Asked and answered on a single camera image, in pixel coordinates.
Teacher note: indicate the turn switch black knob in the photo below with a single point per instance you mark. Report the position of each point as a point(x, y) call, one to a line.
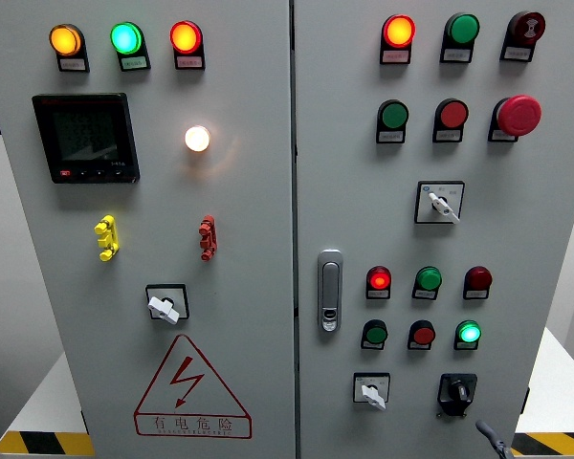
point(458, 391)

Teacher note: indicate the pale grey cabinet door with display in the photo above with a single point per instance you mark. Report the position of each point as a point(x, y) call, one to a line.
point(249, 215)

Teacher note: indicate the silver door lock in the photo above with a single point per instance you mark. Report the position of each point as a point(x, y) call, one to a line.
point(330, 287)

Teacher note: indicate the pale grey cabinet door with lock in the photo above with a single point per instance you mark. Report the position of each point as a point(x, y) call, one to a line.
point(363, 215)

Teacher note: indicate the small red round lamp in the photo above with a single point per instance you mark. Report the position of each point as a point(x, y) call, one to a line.
point(379, 278)
point(478, 278)

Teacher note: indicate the white round lamp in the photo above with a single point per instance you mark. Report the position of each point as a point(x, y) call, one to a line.
point(197, 138)

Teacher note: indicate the small green round lamp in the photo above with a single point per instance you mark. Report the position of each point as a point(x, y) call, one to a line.
point(429, 278)

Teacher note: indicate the large green push button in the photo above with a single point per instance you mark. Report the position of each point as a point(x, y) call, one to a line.
point(394, 115)

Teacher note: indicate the small red push button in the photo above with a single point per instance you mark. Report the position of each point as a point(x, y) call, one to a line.
point(423, 335)

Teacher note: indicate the red warning triangle sticker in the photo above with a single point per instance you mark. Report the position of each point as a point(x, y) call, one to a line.
point(185, 378)

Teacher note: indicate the large red push button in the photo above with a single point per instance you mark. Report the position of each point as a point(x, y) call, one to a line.
point(453, 115)

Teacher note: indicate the small green illuminated push button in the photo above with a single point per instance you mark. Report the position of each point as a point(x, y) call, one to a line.
point(468, 332)

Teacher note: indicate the red lamp beside green lamp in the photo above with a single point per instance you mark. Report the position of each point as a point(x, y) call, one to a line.
point(185, 37)

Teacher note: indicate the black display meter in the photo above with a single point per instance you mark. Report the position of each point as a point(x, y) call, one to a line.
point(84, 134)

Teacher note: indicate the large red round lamp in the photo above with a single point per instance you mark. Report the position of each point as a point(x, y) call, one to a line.
point(399, 31)

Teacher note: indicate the bright green round lamp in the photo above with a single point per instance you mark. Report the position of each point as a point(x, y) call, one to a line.
point(125, 38)

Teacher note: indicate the large red stop button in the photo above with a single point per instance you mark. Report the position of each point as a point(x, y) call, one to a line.
point(519, 115)

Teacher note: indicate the large green round lamp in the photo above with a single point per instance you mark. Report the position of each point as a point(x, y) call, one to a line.
point(463, 29)

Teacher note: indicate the yellow round lamp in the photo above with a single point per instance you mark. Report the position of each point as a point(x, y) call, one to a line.
point(65, 40)

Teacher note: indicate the dark red buzzer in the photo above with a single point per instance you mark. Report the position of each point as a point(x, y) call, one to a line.
point(528, 27)

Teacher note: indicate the black yellow striped tape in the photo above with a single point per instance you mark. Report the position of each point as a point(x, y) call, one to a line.
point(559, 444)
point(38, 443)

